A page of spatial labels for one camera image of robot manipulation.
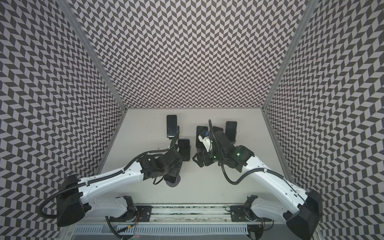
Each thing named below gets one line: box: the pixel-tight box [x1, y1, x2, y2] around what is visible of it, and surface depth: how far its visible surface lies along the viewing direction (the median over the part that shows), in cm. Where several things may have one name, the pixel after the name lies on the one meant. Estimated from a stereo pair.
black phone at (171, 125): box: [166, 114, 178, 138], surface depth 98 cm
